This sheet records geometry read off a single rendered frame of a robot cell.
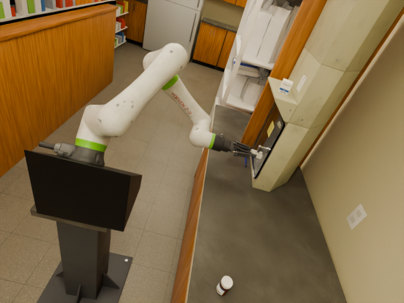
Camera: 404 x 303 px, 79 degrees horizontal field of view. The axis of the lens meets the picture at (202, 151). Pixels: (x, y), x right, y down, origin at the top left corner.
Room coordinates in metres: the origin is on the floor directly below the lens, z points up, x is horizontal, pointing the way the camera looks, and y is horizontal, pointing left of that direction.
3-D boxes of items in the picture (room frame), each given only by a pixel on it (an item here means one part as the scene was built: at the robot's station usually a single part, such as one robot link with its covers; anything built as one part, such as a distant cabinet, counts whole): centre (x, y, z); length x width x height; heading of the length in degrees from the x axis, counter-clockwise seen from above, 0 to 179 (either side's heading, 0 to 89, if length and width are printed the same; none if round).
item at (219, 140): (1.19, -0.07, 1.15); 0.09 x 0.06 x 0.12; 5
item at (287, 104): (1.31, -0.29, 1.46); 0.32 x 0.11 x 0.10; 5
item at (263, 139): (1.32, -0.34, 1.19); 0.30 x 0.01 x 0.40; 4
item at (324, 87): (1.33, -0.47, 1.33); 0.32 x 0.25 x 0.77; 5
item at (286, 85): (1.27, -0.30, 1.54); 0.05 x 0.05 x 0.06; 81
